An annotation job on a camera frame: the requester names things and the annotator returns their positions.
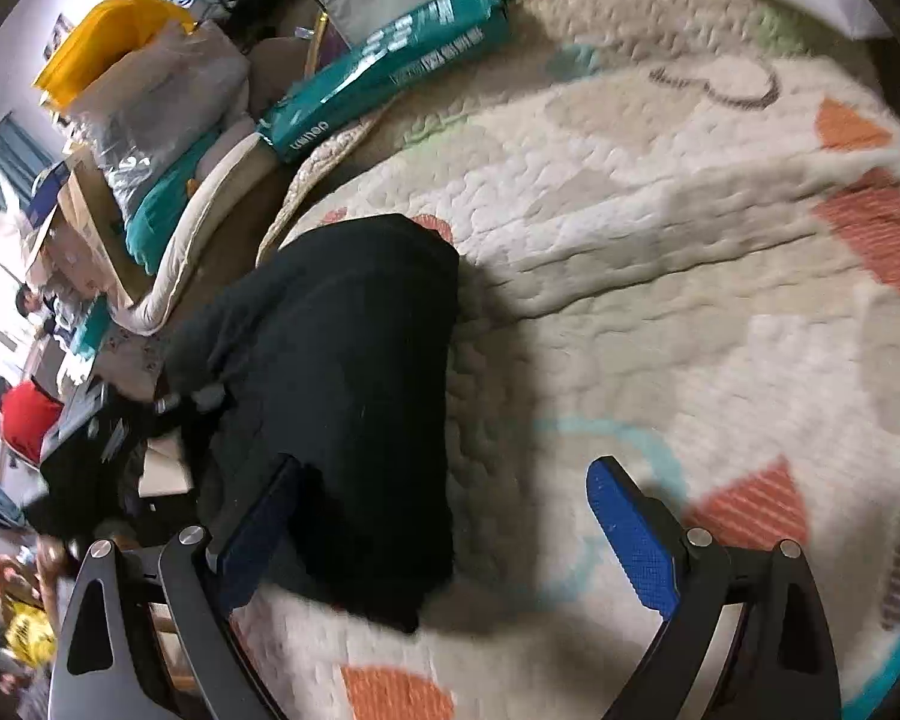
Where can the cardboard box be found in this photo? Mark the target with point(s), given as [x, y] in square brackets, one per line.
[90, 210]

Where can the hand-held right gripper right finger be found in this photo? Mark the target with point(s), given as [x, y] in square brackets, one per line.
[634, 540]

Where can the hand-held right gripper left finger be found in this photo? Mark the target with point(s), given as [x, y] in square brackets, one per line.
[259, 532]

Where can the teal plush cloth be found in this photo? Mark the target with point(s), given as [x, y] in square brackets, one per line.
[165, 202]

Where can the black pants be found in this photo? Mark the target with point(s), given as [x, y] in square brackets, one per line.
[345, 390]

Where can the clear plastic bag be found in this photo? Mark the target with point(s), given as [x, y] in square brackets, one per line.
[165, 105]

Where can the beige cushion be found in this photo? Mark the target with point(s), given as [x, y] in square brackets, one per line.
[195, 255]

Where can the long teal package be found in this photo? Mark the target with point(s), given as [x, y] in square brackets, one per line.
[382, 52]

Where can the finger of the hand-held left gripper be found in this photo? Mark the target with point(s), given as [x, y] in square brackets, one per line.
[195, 399]

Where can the blue curtain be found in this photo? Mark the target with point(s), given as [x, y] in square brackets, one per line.
[7, 154]

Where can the yellow bag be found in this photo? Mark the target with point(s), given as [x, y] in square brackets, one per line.
[112, 37]

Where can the quilted patterned blanket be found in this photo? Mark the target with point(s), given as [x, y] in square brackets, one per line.
[645, 277]

